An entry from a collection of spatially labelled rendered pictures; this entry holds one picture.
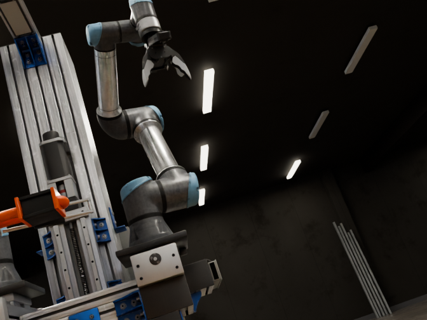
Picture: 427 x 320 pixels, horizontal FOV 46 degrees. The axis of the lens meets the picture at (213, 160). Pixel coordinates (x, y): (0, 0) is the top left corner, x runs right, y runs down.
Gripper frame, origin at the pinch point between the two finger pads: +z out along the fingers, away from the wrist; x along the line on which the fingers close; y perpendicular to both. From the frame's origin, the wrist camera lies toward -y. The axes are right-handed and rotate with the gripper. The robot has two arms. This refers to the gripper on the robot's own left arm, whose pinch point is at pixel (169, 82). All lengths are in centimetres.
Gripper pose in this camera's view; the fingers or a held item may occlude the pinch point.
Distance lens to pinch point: 161.4
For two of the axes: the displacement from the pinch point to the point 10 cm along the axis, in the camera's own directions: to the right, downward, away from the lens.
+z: 3.1, 8.9, -3.2
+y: -2.4, 4.0, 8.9
